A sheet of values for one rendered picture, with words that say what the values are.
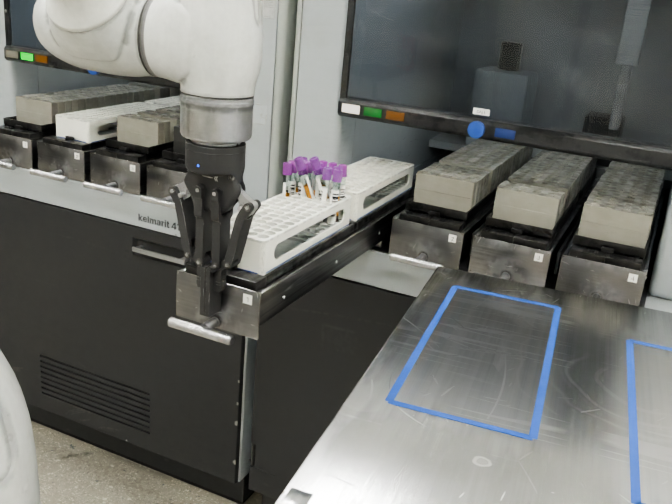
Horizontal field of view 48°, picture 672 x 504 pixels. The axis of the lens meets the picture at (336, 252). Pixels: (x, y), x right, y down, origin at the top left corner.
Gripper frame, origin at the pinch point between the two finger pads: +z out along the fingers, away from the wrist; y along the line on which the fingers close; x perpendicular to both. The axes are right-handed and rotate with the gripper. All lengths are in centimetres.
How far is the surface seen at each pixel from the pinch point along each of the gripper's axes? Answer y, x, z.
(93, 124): 66, -51, -6
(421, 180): -11, -53, -7
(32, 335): 82, -46, 49
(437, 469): -39.8, 24.9, -2.0
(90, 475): 61, -42, 80
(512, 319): -38.2, -10.8, -1.9
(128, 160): 52, -46, 0
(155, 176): 45, -46, 1
